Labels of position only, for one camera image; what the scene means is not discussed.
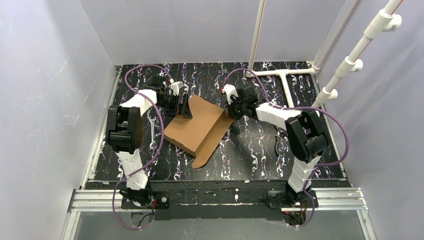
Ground white PVC camera pole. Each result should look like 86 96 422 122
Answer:
312 0 402 108

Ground white PVC pipe frame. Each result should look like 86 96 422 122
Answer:
246 0 359 107

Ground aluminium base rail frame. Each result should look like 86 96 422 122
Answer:
68 180 368 221

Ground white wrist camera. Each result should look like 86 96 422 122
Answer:
168 81 185 96
221 84 239 105

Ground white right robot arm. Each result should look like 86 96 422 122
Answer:
220 84 329 194

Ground black handled pliers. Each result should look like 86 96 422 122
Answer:
274 131 294 158

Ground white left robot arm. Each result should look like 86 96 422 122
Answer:
105 78 193 191

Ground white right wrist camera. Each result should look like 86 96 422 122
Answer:
221 84 239 105

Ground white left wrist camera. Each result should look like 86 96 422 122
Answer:
168 81 185 96

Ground brown cardboard box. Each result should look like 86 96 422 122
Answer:
164 95 234 169

